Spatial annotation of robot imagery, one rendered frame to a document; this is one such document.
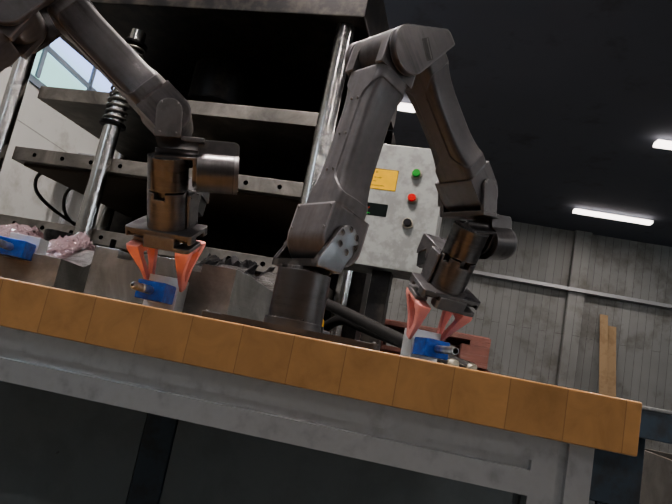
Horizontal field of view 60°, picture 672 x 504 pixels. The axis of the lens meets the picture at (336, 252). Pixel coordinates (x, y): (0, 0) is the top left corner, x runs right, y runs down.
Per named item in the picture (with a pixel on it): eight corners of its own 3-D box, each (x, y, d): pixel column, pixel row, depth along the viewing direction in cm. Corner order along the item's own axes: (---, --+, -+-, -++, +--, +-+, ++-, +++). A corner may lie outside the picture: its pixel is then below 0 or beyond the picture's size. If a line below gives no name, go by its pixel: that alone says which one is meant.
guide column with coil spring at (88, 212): (35, 409, 178) (141, 28, 200) (20, 405, 179) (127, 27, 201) (48, 408, 183) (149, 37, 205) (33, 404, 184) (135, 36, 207)
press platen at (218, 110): (322, 127, 187) (325, 112, 188) (36, 97, 213) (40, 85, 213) (358, 193, 254) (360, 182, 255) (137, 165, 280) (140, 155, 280)
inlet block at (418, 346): (467, 372, 85) (473, 336, 86) (437, 366, 83) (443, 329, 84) (425, 365, 97) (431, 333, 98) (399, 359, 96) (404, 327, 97)
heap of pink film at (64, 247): (67, 262, 106) (78, 221, 108) (-32, 242, 105) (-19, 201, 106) (108, 277, 132) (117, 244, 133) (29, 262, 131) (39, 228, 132)
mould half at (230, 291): (224, 325, 90) (243, 241, 93) (81, 297, 97) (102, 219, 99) (304, 343, 138) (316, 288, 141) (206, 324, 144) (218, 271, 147)
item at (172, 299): (144, 307, 77) (154, 268, 78) (110, 301, 78) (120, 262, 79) (181, 316, 90) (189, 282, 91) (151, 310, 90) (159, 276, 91)
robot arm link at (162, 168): (197, 193, 87) (199, 147, 85) (195, 203, 82) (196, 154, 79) (150, 189, 86) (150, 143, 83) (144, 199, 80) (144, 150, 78)
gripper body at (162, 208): (145, 226, 89) (146, 179, 87) (208, 237, 88) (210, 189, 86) (123, 238, 83) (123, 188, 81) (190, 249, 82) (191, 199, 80)
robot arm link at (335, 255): (312, 231, 74) (278, 218, 70) (361, 230, 67) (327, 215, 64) (302, 279, 73) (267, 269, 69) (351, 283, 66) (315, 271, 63)
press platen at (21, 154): (305, 198, 180) (308, 182, 181) (11, 158, 205) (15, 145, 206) (348, 249, 250) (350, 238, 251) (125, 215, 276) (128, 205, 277)
